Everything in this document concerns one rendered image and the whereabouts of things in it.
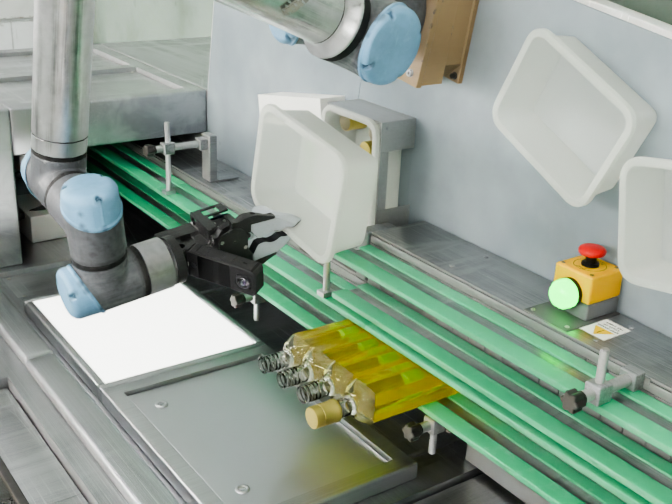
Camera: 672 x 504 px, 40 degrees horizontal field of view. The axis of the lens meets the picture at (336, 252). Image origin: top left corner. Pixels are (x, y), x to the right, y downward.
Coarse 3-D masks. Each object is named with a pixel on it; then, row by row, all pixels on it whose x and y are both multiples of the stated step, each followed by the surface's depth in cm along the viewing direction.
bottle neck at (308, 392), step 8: (304, 384) 142; (312, 384) 142; (320, 384) 143; (328, 384) 143; (304, 392) 141; (312, 392) 141; (320, 392) 142; (328, 392) 143; (304, 400) 141; (312, 400) 142
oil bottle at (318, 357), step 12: (360, 336) 155; (372, 336) 155; (312, 348) 151; (324, 348) 151; (336, 348) 151; (348, 348) 151; (360, 348) 151; (372, 348) 152; (312, 360) 148; (324, 360) 148; (312, 372) 148
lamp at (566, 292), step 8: (560, 280) 134; (568, 280) 134; (552, 288) 135; (560, 288) 133; (568, 288) 133; (576, 288) 133; (552, 296) 135; (560, 296) 133; (568, 296) 133; (576, 296) 133; (560, 304) 134; (568, 304) 133; (576, 304) 134
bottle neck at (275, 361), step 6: (270, 354) 152; (276, 354) 151; (282, 354) 152; (288, 354) 152; (258, 360) 152; (264, 360) 150; (270, 360) 150; (276, 360) 151; (282, 360) 151; (288, 360) 152; (264, 366) 152; (270, 366) 150; (276, 366) 151; (282, 366) 152; (288, 366) 153; (264, 372) 151
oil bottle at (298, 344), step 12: (336, 324) 159; (348, 324) 160; (300, 336) 155; (312, 336) 155; (324, 336) 155; (336, 336) 155; (348, 336) 156; (288, 348) 153; (300, 348) 152; (300, 360) 152
